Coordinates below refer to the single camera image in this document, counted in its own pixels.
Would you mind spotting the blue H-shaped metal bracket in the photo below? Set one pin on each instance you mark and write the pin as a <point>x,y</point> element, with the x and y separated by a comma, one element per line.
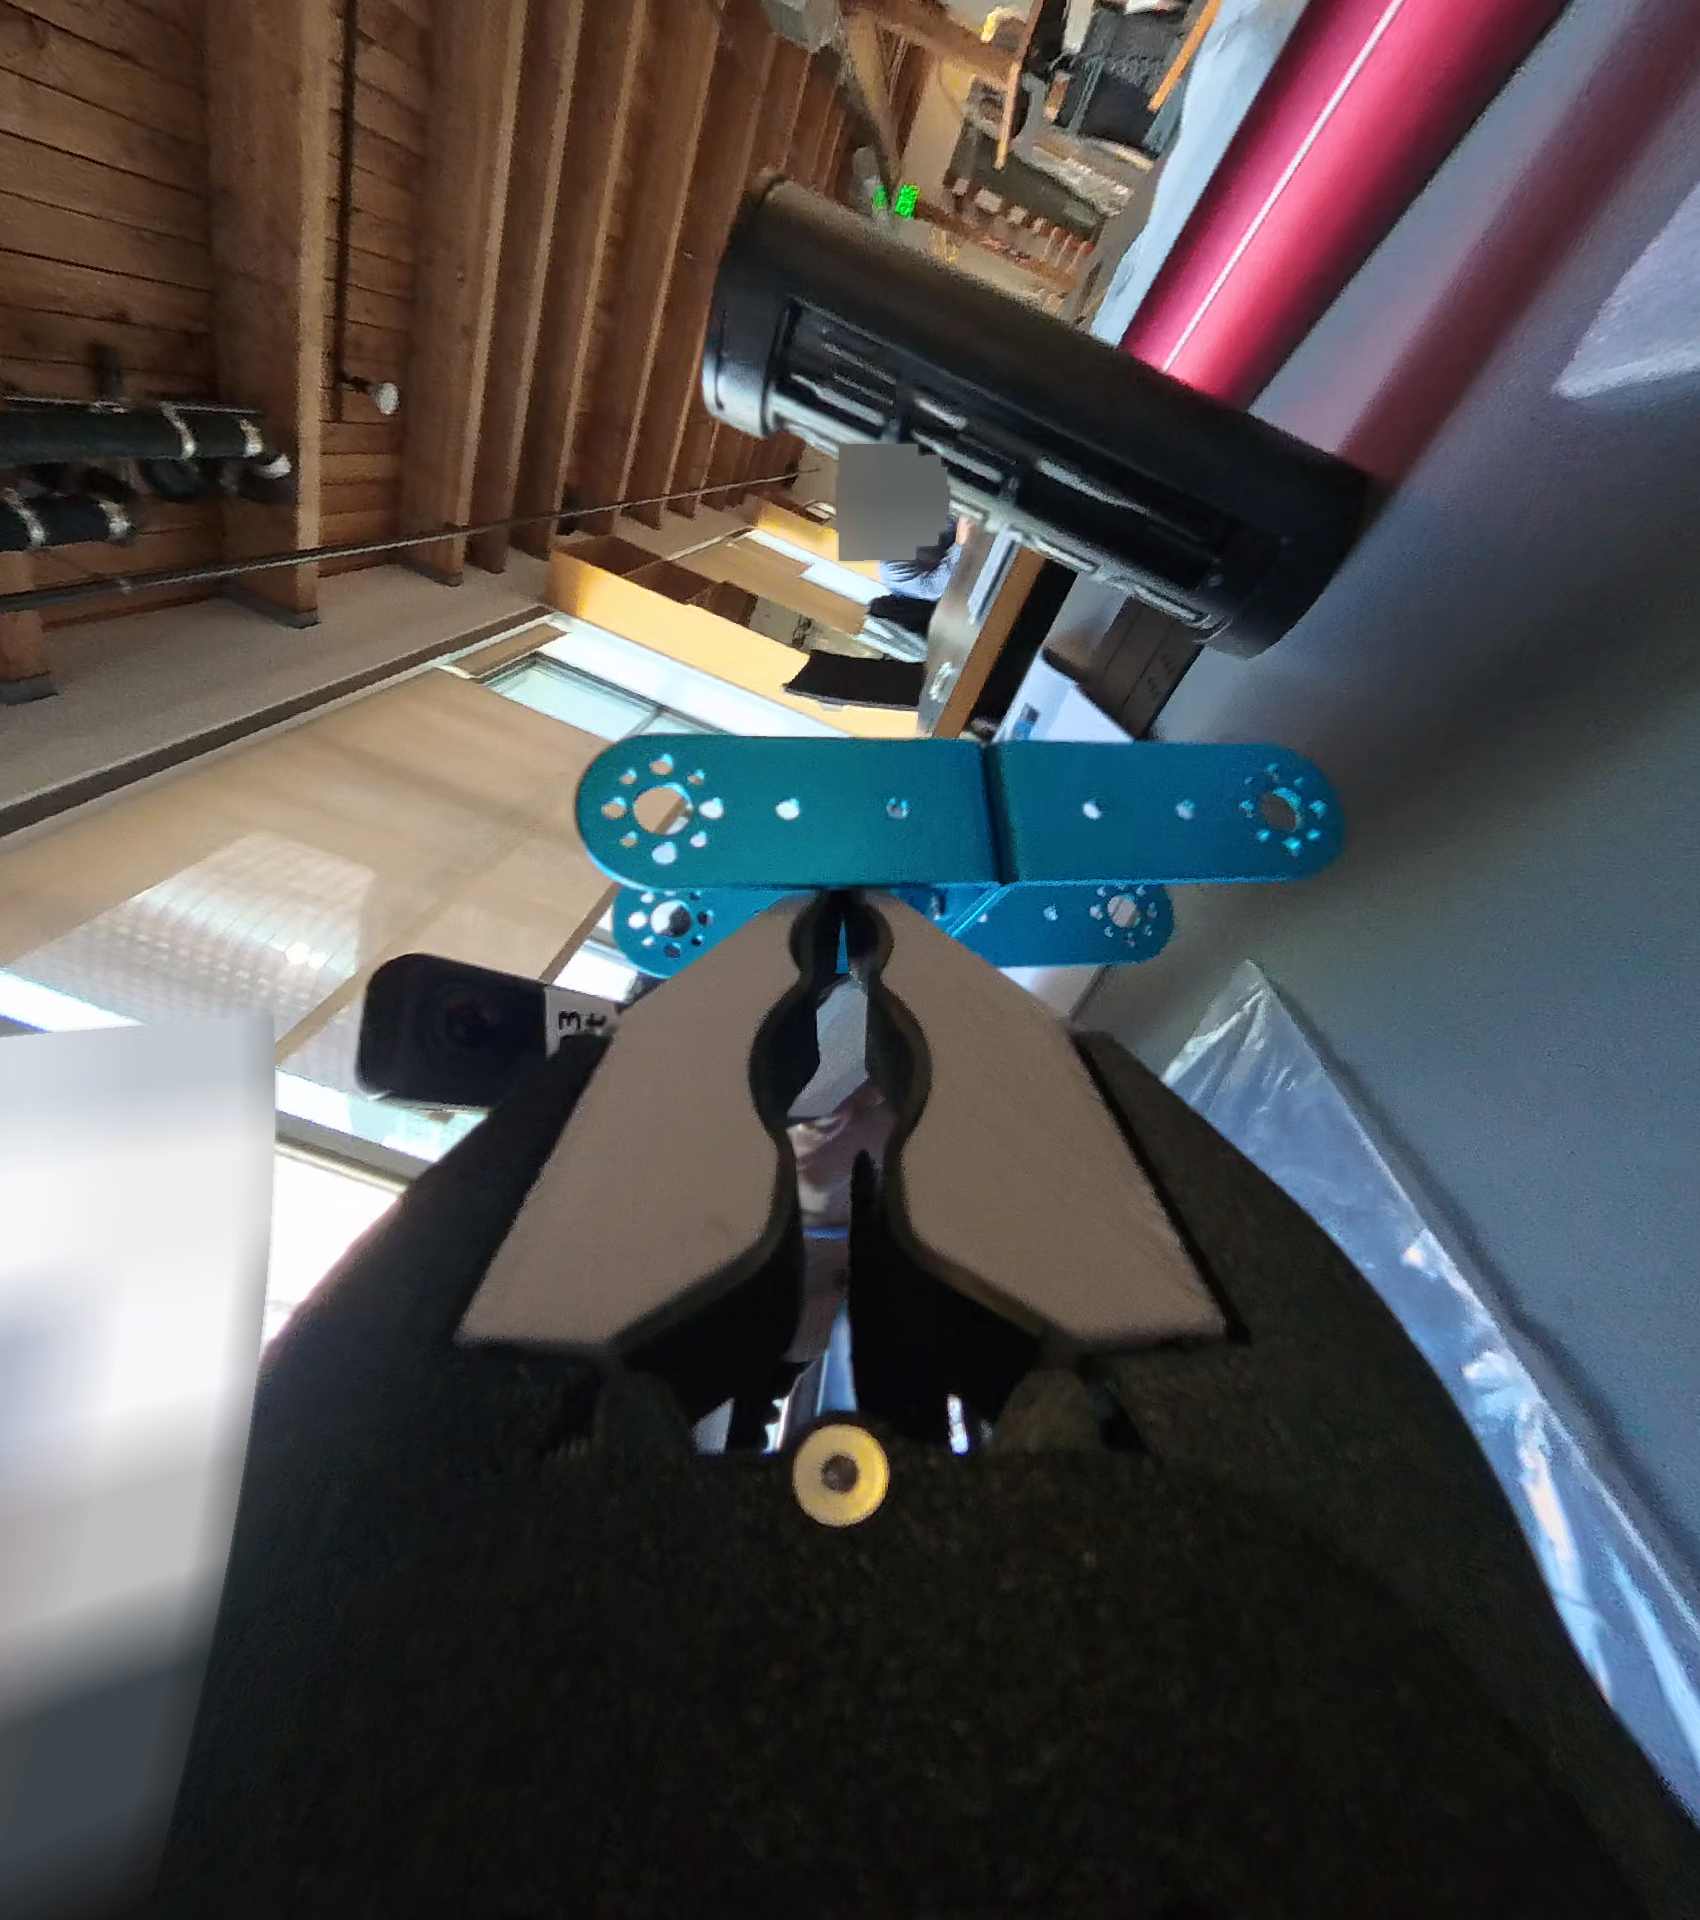
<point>942,827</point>

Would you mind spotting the black cylindrical screwdriver set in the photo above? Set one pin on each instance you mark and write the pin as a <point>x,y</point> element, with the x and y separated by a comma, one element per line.
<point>790,270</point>

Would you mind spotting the green exit sign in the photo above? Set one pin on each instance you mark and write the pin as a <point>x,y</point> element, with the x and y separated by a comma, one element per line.
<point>897,199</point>

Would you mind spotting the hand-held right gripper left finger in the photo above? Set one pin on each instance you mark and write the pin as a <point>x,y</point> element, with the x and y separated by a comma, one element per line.
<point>640,1185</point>

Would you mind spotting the clear plastic bag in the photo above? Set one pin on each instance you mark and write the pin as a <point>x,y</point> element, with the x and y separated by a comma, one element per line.
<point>1464,1275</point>

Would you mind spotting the large window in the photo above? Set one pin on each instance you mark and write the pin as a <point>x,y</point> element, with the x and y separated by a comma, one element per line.
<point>536,675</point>

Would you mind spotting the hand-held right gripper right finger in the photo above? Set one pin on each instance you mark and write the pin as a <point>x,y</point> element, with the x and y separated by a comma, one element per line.
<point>1045,1185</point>

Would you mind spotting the red metal cylinder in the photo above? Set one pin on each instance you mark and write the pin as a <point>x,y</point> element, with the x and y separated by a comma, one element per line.
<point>1313,195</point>

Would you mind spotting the beige roller blind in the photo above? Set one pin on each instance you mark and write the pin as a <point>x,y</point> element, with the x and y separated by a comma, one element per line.
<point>341,809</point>

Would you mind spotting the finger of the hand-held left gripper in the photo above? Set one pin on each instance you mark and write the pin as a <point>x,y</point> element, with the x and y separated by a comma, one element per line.
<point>836,1057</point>

